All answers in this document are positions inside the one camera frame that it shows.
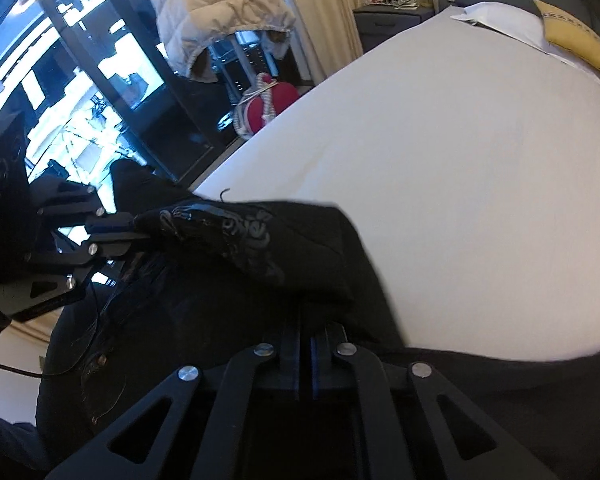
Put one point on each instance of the white bed sheet mattress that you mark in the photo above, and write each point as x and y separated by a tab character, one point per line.
470	164

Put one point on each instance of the beige puffer jacket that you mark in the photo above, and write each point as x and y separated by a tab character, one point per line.
187	28

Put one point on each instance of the white pillow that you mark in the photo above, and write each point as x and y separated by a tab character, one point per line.
522	26

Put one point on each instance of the yellow cushion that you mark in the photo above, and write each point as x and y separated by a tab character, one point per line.
569	33

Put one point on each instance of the dark grey nightstand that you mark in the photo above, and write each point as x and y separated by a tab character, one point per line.
376	24

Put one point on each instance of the black embroidered jeans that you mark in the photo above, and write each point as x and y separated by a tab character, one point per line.
212	279

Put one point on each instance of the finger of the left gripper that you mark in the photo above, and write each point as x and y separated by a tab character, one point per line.
110	237
65	203

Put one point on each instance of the red bag with rope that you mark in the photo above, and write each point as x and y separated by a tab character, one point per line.
261	104

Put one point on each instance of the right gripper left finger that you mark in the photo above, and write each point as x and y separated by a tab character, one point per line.
237	421

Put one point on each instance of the black metal chair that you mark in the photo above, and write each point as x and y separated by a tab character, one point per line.
227	66

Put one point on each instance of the cream curtain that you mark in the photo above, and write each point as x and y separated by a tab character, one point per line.
329	35

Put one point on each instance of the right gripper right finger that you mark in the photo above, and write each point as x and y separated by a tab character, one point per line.
380	421

